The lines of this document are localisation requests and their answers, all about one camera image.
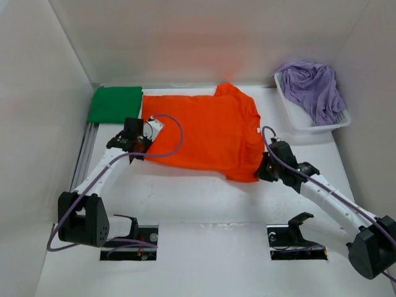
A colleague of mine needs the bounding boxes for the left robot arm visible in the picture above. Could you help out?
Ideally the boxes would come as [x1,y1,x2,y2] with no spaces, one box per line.
[57,118,164,248]

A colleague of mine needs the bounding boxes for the white plastic laundry basket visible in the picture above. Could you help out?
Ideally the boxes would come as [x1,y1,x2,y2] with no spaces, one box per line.
[273,72,351,135]

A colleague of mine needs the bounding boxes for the orange t shirt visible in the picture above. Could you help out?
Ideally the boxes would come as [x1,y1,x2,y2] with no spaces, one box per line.
[142,84,264,183]

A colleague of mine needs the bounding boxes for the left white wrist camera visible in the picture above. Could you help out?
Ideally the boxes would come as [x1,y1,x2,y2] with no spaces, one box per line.
[143,116,165,141]

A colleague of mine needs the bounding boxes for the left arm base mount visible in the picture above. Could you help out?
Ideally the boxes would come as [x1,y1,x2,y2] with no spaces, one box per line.
[99,225,159,262]

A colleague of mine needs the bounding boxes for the lavender t shirt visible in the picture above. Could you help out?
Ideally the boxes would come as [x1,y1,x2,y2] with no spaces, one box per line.
[272,62,347,126]

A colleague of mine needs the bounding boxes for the green t shirt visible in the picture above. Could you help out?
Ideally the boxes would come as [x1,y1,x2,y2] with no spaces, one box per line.
[87,87,143,124]

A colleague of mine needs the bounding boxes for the purple cable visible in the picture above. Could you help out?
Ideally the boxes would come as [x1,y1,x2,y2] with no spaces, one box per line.
[46,114,185,259]
[261,125,396,282]

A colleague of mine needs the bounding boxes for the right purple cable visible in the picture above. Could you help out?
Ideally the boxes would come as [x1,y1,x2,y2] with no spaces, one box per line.
[261,125,396,282]

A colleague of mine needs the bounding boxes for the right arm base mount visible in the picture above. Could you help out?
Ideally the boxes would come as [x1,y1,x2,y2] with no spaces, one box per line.
[267,212,328,260]

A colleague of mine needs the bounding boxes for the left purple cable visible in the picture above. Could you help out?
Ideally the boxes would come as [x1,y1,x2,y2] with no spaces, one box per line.
[46,114,185,259]

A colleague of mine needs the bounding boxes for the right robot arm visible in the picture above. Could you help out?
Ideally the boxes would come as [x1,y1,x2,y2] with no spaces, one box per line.
[256,137,395,280]

